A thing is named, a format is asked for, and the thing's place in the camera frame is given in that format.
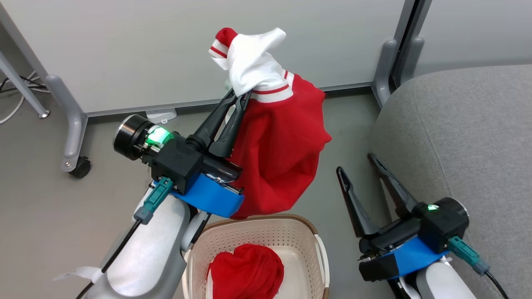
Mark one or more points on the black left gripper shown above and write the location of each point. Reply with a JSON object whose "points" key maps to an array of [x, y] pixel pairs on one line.
{"points": [[178, 160]]}

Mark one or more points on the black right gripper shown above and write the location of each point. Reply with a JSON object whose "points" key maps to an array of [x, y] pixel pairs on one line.
{"points": [[442, 226]]}

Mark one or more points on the red jacket with white trim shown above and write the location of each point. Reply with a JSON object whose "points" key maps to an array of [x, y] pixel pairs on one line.
{"points": [[278, 141]]}

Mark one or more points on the plain red garment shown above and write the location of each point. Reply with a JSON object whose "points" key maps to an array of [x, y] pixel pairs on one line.
{"points": [[249, 272]]}

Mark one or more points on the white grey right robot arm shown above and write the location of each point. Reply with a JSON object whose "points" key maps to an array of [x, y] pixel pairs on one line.
{"points": [[440, 282]]}

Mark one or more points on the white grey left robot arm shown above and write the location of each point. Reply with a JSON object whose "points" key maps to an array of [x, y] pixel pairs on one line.
{"points": [[145, 249]]}

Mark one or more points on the grey fabric sofa seat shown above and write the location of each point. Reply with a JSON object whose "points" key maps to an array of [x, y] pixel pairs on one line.
{"points": [[469, 137]]}

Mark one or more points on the cream perforated laundry basket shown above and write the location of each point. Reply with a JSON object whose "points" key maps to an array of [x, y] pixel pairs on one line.
{"points": [[257, 232]]}

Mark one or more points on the white power adapter box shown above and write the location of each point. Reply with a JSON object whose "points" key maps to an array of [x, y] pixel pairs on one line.
{"points": [[161, 115]]}

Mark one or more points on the wide white partition panel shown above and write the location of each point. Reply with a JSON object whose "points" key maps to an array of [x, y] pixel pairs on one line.
{"points": [[145, 50]]}

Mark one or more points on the black caster wheel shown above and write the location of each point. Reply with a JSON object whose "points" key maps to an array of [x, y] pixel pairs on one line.
{"points": [[81, 167]]}

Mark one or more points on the grey partition foot with caster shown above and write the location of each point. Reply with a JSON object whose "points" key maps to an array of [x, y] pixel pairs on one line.
{"points": [[72, 120]]}

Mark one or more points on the narrow white partition panel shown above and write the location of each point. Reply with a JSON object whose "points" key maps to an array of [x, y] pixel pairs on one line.
{"points": [[478, 29]]}

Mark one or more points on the grey metal table leg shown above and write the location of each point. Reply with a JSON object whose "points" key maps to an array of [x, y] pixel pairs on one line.
{"points": [[23, 87]]}

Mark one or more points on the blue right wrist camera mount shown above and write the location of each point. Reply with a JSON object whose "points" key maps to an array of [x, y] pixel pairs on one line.
{"points": [[415, 255]]}

